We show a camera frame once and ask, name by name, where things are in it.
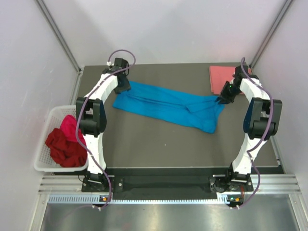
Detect dark red t shirt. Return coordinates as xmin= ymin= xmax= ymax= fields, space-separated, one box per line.
xmin=45 ymin=128 xmax=87 ymax=167

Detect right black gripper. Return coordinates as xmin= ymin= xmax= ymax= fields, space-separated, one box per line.
xmin=215 ymin=80 xmax=242 ymax=104

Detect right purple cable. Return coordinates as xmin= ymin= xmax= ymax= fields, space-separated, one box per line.
xmin=240 ymin=56 xmax=276 ymax=208

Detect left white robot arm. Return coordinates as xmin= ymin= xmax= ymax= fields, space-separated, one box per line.
xmin=76 ymin=58 xmax=131 ymax=193

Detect white slotted cable duct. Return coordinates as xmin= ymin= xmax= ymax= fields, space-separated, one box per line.
xmin=48 ymin=194 xmax=240 ymax=205

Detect blue t shirt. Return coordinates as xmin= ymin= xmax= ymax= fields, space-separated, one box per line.
xmin=113 ymin=81 xmax=225 ymax=133

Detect folded pink t shirt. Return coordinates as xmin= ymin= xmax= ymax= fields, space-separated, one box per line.
xmin=208 ymin=65 xmax=253 ymax=94

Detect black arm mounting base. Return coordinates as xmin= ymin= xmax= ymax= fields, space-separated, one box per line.
xmin=81 ymin=168 xmax=253 ymax=194

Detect white plastic laundry basket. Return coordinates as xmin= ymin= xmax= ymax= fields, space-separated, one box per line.
xmin=34 ymin=105 xmax=88 ymax=173

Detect magenta t shirt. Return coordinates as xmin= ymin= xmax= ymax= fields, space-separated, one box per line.
xmin=60 ymin=115 xmax=78 ymax=143

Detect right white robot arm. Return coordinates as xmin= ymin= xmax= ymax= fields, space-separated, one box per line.
xmin=216 ymin=58 xmax=282 ymax=191

